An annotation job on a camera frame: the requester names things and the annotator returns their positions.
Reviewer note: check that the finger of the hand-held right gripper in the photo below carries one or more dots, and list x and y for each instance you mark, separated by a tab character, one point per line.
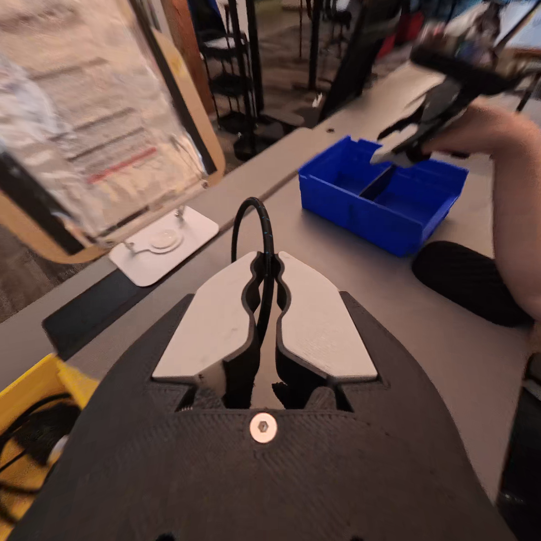
397	150
439	103

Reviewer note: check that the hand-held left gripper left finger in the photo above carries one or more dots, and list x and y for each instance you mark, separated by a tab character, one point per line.
203	329

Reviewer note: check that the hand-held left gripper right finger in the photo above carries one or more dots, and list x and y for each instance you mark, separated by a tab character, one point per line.
325	334

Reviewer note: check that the yellow plastic bin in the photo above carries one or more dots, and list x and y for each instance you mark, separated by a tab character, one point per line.
34	380

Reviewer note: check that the person's right forearm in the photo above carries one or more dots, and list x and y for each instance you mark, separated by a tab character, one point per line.
520	211

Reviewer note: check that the person's right hand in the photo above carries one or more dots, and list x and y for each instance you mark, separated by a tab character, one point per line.
473	131

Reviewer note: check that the blue divided bin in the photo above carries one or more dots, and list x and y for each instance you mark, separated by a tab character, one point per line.
351	219

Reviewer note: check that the black upright panel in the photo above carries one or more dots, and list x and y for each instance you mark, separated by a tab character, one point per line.
355	50

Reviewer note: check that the black rectangular desk mat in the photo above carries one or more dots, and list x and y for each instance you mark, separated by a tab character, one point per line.
84	312

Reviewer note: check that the black metal rack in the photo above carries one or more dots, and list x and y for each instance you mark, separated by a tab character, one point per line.
243	63

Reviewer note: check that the wooden rimmed instruction sign board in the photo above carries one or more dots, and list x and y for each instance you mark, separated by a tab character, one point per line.
84	126

